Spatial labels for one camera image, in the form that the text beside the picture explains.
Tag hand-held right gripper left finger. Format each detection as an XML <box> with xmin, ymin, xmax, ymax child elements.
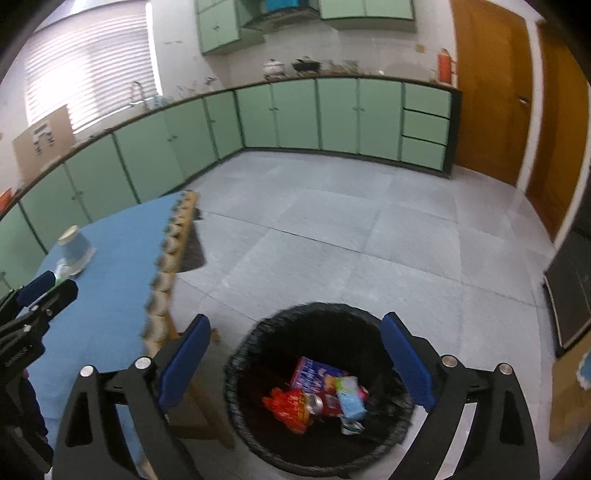
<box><xmin>53</xmin><ymin>314</ymin><xmax>212</xmax><ymax>480</ymax></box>

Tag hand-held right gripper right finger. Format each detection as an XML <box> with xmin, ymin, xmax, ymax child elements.
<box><xmin>381</xmin><ymin>311</ymin><xmax>541</xmax><ymax>480</ymax></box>

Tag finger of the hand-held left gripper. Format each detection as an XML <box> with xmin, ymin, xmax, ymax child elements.
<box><xmin>18</xmin><ymin>279</ymin><xmax>79</xmax><ymax>333</ymax></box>
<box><xmin>15</xmin><ymin>271</ymin><xmax>57</xmax><ymax>306</ymax></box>

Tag light blue packet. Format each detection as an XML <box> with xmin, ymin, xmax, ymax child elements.
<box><xmin>335</xmin><ymin>376</ymin><xmax>368</xmax><ymax>421</ymax></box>

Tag black mesh trash bin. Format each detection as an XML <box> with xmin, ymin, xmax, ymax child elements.
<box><xmin>223</xmin><ymin>302</ymin><xmax>419</xmax><ymax>478</ymax></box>

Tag red soda can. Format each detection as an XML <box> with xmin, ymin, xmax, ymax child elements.
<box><xmin>302</xmin><ymin>390</ymin><xmax>342</xmax><ymax>418</ymax></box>

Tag purple red snack packet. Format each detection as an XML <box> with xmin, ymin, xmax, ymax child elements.
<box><xmin>290</xmin><ymin>355</ymin><xmax>349</xmax><ymax>393</ymax></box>

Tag blue paper cup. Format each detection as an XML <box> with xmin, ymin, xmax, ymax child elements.
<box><xmin>56</xmin><ymin>225</ymin><xmax>97</xmax><ymax>277</ymax></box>

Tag table with blue cloth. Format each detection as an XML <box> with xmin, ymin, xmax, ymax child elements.
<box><xmin>0</xmin><ymin>190</ymin><xmax>201</xmax><ymax>480</ymax></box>

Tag person's dark clothing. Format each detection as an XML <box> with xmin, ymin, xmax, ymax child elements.
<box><xmin>0</xmin><ymin>378</ymin><xmax>54</xmax><ymax>480</ymax></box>

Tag dark grey floor mat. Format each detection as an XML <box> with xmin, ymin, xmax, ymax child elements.
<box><xmin>178</xmin><ymin>208</ymin><xmax>207</xmax><ymax>274</ymax></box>

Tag orange snack packet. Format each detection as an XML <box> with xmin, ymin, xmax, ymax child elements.
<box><xmin>262</xmin><ymin>388</ymin><xmax>310</xmax><ymax>435</ymax></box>

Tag cardboard box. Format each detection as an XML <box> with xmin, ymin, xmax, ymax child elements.
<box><xmin>12</xmin><ymin>104</ymin><xmax>75</xmax><ymax>183</ymax></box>

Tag light wooden furniture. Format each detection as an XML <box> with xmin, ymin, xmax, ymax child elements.
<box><xmin>549</xmin><ymin>348</ymin><xmax>591</xmax><ymax>443</ymax></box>

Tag black glass-door cabinet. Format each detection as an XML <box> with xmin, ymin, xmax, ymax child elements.
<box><xmin>542</xmin><ymin>226</ymin><xmax>591</xmax><ymax>358</ymax></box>

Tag blue scalloped cloth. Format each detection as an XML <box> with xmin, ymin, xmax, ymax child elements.
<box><xmin>576</xmin><ymin>348</ymin><xmax>591</xmax><ymax>388</ymax></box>

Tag white window blinds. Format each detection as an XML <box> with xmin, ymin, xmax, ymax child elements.
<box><xmin>21</xmin><ymin>9</ymin><xmax>162</xmax><ymax>134</ymax></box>

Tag green lower kitchen cabinets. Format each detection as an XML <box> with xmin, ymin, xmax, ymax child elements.
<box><xmin>0</xmin><ymin>76</ymin><xmax>462</xmax><ymax>296</ymax></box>

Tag plain wooden door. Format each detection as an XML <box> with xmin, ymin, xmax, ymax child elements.
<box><xmin>526</xmin><ymin>23</ymin><xmax>591</xmax><ymax>243</ymax></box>

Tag orange thermos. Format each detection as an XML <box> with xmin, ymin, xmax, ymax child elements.
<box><xmin>436</xmin><ymin>48</ymin><xmax>455</xmax><ymax>85</ymax></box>

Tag range hood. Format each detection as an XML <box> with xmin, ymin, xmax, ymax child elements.
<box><xmin>240</xmin><ymin>9</ymin><xmax>321</xmax><ymax>32</ymax></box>

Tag wooden door with handle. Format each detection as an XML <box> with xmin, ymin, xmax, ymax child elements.
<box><xmin>450</xmin><ymin>0</ymin><xmax>539</xmax><ymax>188</ymax></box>

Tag green corner wall cabinets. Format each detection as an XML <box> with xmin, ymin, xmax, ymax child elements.
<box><xmin>194</xmin><ymin>0</ymin><xmax>266</xmax><ymax>56</ymax></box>

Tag green wide wall cabinets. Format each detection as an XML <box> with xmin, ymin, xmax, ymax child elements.
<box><xmin>318</xmin><ymin>0</ymin><xmax>416</xmax><ymax>33</ymax></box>

